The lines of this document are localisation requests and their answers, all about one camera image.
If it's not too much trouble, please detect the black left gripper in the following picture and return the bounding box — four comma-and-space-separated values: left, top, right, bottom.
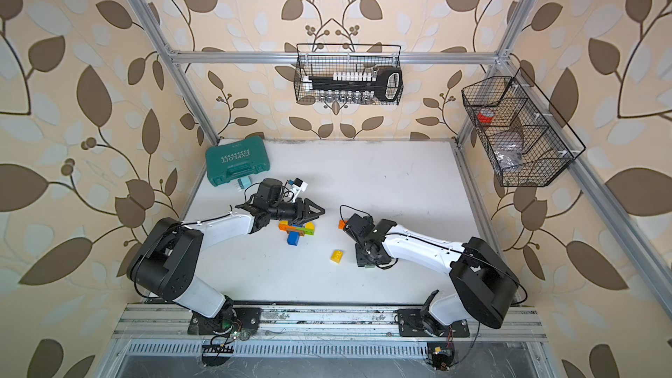
267, 198, 325, 224

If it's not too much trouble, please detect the blue lego brick base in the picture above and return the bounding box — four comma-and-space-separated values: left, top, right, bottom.
287, 231, 301, 246

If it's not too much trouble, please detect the orange lego brick long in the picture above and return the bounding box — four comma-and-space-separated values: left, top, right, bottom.
278, 222, 306, 236

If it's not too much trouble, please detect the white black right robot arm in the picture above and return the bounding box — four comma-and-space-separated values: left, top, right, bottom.
343, 215, 521, 335

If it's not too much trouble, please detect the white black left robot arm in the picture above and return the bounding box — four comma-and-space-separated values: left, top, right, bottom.
126, 198, 325, 319

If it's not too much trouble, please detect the small teal white box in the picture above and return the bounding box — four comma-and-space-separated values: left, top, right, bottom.
237, 176, 252, 190

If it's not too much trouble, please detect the green plastic tool case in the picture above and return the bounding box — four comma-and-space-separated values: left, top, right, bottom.
206, 136, 271, 187

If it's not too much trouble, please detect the small electronics board right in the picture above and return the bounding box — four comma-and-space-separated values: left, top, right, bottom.
427, 344, 456, 371

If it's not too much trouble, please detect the clear plastic bag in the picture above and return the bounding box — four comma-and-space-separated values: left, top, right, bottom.
491, 131, 523, 169

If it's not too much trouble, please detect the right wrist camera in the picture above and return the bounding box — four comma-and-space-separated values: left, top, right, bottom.
343, 213, 397, 246

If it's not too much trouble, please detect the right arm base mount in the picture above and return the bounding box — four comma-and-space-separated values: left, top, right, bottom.
395, 308, 470, 339

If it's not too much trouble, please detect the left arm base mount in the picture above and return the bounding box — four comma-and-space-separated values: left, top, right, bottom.
187, 307, 262, 340

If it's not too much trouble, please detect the black white socket set rail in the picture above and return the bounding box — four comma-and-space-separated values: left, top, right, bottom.
301, 66, 404, 103

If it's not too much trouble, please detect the black wire basket back wall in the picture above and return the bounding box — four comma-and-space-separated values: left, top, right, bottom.
293, 42, 404, 105

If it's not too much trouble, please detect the black wire basket wall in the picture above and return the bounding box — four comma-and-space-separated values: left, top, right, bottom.
461, 68, 586, 187
293, 42, 404, 105

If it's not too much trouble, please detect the aluminium frame corner post right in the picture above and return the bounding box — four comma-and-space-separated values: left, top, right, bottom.
454, 0, 560, 148

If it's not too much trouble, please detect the aluminium frame corner post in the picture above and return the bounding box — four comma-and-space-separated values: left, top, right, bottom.
454, 0, 560, 148
127, 0, 220, 145

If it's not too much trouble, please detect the aluminium frame back crossbar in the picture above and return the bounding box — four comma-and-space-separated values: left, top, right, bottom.
169, 50, 501, 67

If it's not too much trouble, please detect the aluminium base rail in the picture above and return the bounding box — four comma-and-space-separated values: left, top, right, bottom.
112, 301, 548, 343

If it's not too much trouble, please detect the black wire basket right wall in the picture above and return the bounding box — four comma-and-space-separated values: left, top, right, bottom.
461, 68, 586, 187

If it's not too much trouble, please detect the aluminium frame corner post left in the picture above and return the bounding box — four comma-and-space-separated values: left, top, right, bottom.
127, 0, 220, 145

